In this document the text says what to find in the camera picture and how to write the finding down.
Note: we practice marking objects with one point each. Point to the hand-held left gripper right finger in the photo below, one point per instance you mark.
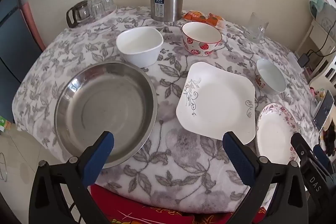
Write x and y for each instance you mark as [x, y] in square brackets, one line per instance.
[237, 158]

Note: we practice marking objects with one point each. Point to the white square bowl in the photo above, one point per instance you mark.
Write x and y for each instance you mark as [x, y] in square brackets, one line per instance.
[139, 43]

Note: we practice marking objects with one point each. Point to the black power adapter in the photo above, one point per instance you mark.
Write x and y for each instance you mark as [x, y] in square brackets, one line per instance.
[303, 60]

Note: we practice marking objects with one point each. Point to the pink floral round plate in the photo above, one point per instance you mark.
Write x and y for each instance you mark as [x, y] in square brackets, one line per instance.
[275, 134]

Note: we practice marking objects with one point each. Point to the smartphone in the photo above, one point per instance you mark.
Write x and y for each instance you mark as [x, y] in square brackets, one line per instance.
[324, 111]

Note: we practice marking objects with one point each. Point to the grey floral tablecloth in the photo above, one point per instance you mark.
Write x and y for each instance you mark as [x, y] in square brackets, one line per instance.
[170, 174]

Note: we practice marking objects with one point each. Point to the black tangled bundle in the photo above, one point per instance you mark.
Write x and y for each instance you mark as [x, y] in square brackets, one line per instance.
[329, 142]

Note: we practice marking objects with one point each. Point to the pink board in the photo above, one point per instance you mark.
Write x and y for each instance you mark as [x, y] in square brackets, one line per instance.
[31, 24]

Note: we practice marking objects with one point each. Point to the glass mug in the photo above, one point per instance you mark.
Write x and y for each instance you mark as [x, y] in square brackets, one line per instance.
[255, 28]

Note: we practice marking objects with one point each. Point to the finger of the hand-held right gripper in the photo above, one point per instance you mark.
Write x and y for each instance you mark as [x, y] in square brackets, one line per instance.
[302, 150]
[322, 158]

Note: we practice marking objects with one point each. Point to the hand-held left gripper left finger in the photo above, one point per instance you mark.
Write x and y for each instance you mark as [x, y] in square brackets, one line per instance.
[98, 158]

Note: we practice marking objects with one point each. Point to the grey printed box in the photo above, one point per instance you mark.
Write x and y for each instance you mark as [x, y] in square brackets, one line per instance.
[326, 22]

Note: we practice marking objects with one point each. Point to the teal cloth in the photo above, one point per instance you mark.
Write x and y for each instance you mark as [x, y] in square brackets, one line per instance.
[316, 5]

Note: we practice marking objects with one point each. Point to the green box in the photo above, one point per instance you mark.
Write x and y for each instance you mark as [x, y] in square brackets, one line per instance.
[4, 124]

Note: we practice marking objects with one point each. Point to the white shelf stand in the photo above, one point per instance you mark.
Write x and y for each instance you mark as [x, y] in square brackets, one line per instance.
[315, 32]

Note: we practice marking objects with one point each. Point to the strawberry print bowl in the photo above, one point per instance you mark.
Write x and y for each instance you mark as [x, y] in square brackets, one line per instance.
[200, 37]

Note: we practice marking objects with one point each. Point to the stainless steel basin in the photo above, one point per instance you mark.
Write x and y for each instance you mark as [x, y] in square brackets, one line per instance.
[105, 108]

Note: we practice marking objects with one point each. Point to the white square plate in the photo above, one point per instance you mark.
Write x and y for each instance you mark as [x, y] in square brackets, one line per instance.
[218, 103]

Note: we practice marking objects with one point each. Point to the small red print bowl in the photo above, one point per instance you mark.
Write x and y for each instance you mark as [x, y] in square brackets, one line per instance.
[271, 77]

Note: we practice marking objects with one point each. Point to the glass teapot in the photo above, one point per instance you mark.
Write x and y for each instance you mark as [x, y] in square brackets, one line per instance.
[84, 12]

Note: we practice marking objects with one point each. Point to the small white box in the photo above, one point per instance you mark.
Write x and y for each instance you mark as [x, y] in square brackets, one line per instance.
[294, 61]

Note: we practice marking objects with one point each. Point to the red patterned cloth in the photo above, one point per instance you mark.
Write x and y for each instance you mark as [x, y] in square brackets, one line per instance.
[157, 216]

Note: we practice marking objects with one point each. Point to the blue cabinet door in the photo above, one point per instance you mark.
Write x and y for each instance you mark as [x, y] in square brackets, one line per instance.
[15, 56]

